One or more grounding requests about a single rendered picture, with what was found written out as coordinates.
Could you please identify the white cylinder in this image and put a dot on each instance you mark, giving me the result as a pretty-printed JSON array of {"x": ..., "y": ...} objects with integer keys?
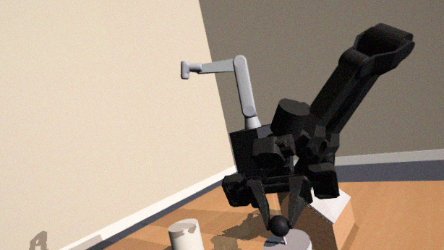
[{"x": 185, "y": 235}]

